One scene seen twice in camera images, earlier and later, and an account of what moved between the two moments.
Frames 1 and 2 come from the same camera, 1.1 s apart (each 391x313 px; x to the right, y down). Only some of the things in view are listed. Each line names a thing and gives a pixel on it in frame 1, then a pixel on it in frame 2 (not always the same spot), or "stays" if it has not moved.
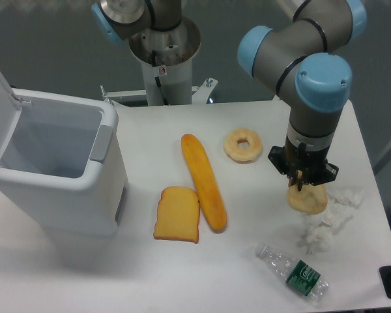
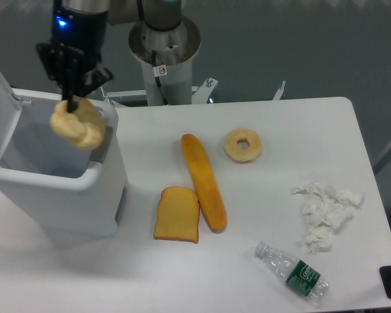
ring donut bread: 240,155 stays
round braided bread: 311,199 to 85,127
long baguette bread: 210,203 stays
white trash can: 60,158 stays
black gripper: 298,161 to 72,69
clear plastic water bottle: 298,274 stays
